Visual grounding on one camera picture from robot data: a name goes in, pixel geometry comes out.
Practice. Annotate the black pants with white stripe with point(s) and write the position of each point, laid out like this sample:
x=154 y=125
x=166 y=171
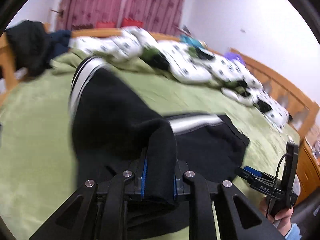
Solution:
x=112 y=127

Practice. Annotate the red box by curtain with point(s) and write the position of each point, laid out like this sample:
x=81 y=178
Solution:
x=127 y=22

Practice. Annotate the wooden bed frame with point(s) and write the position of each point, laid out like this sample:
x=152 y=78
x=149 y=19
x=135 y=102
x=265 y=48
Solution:
x=299 y=105

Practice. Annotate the maroon curtain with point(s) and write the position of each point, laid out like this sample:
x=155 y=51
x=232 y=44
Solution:
x=160 y=16

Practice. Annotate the white green patterned quilt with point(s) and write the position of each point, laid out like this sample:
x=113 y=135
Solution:
x=187 y=64

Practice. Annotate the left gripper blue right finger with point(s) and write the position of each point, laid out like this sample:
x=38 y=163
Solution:
x=181 y=188

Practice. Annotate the black jacket on footboard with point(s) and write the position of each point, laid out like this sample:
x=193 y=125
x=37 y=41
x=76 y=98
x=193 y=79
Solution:
x=30 y=44

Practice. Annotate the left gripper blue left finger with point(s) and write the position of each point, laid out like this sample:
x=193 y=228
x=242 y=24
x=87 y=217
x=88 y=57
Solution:
x=141 y=172

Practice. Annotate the green fleece bed blanket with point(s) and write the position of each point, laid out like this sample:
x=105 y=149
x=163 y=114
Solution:
x=38 y=164

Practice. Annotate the person's right hand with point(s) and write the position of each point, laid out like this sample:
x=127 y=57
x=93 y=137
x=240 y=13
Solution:
x=283 y=216

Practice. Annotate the light blue sleeve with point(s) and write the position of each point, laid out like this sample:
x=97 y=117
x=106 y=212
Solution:
x=293 y=233

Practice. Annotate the wooden nightstand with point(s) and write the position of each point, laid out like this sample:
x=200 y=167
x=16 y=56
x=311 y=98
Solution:
x=307 y=171

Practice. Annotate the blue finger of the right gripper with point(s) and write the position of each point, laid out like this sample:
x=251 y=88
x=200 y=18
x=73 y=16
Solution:
x=253 y=171

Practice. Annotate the navy blue garment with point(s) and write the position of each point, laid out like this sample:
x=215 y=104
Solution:
x=59 y=43

